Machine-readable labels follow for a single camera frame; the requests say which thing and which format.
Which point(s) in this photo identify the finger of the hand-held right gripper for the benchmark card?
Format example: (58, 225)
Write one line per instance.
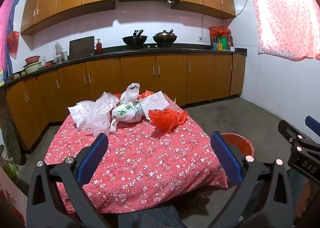
(313, 123)
(287, 130)

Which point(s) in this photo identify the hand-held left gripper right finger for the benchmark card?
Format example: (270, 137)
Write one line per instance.
(226, 158)

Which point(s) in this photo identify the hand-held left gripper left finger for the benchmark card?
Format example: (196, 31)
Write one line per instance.
(92, 158)

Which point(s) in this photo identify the red trash bin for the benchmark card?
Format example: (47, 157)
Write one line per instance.
(240, 143)

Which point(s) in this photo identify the white foam wrap sheet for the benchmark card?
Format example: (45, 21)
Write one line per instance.
(76, 115)

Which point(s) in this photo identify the clear bubble wrap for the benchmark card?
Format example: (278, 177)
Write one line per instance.
(100, 113)

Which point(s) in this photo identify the white green-printed plastic bag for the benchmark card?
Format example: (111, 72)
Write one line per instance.
(125, 114)

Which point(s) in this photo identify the red plastic bag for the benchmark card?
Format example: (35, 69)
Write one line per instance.
(13, 44)
(165, 119)

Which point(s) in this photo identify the white knotted plastic bag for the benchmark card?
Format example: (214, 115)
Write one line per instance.
(130, 95)

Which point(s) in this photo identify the small orange plastic bag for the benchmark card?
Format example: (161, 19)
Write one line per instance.
(146, 93)

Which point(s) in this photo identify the white paper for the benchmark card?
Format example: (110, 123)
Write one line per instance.
(155, 101)

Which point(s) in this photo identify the person's right forearm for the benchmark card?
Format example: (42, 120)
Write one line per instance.
(305, 193)

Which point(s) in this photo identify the person's right leg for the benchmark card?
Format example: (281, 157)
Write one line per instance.
(295, 185)

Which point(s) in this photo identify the person's leg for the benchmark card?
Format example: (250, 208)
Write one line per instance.
(150, 218)
(295, 185)

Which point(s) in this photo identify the red floral tablecloth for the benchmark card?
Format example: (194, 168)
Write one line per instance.
(150, 158)

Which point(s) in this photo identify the round dark wooden block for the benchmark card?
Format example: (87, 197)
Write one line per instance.
(12, 140)

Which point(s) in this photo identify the person's left leg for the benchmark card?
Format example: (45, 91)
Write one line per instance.
(150, 218)

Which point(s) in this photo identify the green and white container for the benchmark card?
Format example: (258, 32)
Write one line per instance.
(10, 168)

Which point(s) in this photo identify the wooden lower kitchen cabinets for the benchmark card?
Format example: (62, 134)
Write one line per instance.
(137, 75)

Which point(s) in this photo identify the white mug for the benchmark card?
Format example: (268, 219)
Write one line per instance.
(232, 48)

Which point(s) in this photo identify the dark red packet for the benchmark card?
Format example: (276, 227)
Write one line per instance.
(230, 41)

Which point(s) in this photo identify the blue and yellow box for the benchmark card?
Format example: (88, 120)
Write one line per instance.
(220, 47)

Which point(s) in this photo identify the green plastic basin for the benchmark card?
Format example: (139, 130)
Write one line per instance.
(32, 68)

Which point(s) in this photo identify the green box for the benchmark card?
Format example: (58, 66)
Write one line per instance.
(223, 42)

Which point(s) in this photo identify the red bottle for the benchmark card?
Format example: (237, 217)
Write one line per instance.
(99, 47)

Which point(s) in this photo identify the dark wooden cutting board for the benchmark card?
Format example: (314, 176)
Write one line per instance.
(81, 47)

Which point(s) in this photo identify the clear plastic bag with food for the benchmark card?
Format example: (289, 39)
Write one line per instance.
(59, 51)

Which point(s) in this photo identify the black kitchen countertop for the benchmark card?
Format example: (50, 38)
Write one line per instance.
(200, 47)

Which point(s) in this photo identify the pink floral curtain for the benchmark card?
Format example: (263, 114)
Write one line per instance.
(282, 12)

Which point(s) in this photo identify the red plastic basin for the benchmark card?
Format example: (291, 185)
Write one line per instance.
(32, 59)

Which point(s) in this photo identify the red bag over condiments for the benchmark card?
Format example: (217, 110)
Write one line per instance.
(220, 30)

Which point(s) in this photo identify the black open wok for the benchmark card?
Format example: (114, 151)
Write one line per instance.
(135, 40)

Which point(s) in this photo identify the gas stove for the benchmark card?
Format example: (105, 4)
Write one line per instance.
(152, 47)

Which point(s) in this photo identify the black wok with lid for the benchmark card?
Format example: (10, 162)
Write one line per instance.
(165, 38)

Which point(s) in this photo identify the hanging red plastic bag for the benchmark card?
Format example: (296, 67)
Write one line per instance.
(13, 44)

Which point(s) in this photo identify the pink and blue hanging cloth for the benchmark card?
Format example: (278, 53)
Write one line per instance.
(6, 22)

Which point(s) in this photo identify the white wall socket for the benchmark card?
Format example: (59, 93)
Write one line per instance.
(201, 39)

